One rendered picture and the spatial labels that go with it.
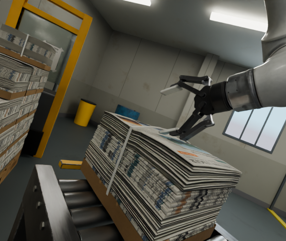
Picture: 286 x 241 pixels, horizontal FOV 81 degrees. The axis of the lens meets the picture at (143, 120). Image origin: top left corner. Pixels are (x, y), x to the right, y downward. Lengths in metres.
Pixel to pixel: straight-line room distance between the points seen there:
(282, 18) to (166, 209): 0.48
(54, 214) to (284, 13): 0.67
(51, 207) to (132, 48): 5.15
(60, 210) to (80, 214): 0.05
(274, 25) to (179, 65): 4.43
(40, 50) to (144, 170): 1.58
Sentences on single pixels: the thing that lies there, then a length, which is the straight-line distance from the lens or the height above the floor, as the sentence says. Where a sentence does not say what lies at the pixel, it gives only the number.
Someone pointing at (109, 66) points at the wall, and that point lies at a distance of 5.51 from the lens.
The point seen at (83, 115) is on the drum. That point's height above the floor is 0.30.
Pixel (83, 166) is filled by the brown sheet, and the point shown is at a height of 0.83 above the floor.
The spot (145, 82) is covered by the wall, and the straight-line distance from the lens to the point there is 4.94.
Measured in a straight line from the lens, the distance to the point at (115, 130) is 0.51.
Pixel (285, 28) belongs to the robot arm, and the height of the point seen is 1.37.
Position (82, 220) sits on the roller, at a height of 0.79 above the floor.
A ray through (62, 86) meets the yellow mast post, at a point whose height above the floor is 0.96.
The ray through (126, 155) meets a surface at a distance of 0.44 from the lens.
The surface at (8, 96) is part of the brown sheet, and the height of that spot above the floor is 0.86.
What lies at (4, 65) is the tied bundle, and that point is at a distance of 1.24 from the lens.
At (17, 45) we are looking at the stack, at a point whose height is 1.17.
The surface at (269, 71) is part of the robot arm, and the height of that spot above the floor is 1.24.
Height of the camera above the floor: 1.09
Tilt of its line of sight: 4 degrees down
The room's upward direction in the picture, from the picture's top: 22 degrees clockwise
